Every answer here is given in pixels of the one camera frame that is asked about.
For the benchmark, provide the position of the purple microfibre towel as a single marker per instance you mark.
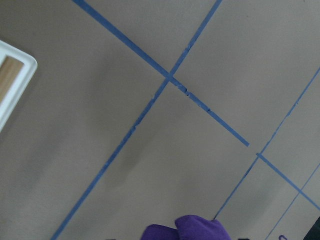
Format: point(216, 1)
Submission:
point(188, 227)

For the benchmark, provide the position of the white towel rack base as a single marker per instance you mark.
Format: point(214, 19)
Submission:
point(21, 81)

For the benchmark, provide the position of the upper wooden rack rod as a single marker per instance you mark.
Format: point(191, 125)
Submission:
point(9, 70)

